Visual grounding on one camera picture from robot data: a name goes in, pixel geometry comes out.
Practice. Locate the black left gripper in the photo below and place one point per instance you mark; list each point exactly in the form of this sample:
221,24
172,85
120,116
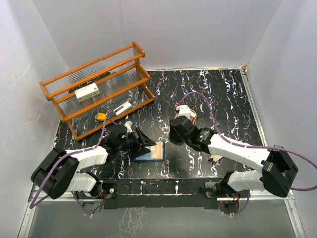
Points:
144,140

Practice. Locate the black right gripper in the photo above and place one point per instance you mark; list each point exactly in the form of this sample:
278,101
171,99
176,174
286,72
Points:
175,138

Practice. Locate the gold VIP credit card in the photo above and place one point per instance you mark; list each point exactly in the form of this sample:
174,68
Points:
157,151

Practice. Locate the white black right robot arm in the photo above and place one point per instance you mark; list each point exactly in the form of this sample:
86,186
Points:
272,169

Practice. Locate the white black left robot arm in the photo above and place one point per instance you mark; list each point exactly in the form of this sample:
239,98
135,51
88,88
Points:
59,172

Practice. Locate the beige oval card tray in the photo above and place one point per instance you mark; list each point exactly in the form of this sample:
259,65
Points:
193,116

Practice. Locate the white black small device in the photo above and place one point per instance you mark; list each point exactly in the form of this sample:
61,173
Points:
122,108

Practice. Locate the orange yellow small object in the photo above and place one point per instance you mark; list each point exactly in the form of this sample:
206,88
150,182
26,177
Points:
100,116

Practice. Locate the orange wooden shelf rack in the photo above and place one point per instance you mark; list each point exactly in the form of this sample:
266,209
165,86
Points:
119,77

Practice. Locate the white red small box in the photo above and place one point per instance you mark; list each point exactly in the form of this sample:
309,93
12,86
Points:
86,92

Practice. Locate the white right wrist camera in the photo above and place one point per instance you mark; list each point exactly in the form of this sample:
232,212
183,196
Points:
183,110

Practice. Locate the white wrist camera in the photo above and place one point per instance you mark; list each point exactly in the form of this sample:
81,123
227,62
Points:
183,110
128,125

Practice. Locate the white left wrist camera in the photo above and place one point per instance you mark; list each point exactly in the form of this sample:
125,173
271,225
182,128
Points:
128,125

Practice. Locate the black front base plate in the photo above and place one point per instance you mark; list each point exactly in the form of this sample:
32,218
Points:
157,193

